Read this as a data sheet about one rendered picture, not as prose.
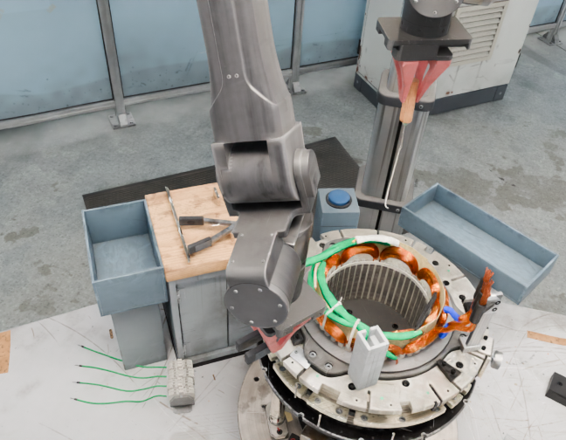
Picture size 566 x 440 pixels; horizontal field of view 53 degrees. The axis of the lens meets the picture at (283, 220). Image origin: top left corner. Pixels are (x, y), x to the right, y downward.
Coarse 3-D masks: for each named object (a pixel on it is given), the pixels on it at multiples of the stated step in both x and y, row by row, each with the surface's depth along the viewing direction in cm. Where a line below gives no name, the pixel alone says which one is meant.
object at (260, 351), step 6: (264, 342) 66; (252, 348) 65; (258, 348) 65; (264, 348) 66; (246, 354) 65; (252, 354) 65; (258, 354) 65; (264, 354) 66; (246, 360) 65; (252, 360) 66
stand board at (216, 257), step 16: (160, 192) 101; (176, 192) 101; (192, 192) 102; (208, 192) 102; (160, 208) 98; (176, 208) 98; (192, 208) 99; (208, 208) 99; (224, 208) 99; (160, 224) 95; (208, 224) 96; (160, 240) 93; (176, 240) 93; (192, 240) 93; (224, 240) 93; (176, 256) 90; (192, 256) 90; (208, 256) 91; (224, 256) 91; (176, 272) 89; (192, 272) 90; (208, 272) 91
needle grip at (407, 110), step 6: (414, 78) 74; (414, 84) 73; (414, 90) 73; (408, 96) 74; (414, 96) 74; (408, 102) 74; (414, 102) 75; (402, 108) 76; (408, 108) 75; (402, 114) 76; (408, 114) 76; (402, 120) 76; (408, 120) 76
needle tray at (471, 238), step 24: (432, 192) 108; (408, 216) 102; (432, 216) 106; (456, 216) 107; (480, 216) 103; (432, 240) 100; (456, 240) 96; (480, 240) 102; (504, 240) 102; (528, 240) 98; (456, 264) 100; (480, 264) 94; (504, 264) 98; (528, 264) 99; (552, 264) 95; (504, 288) 93; (528, 288) 91
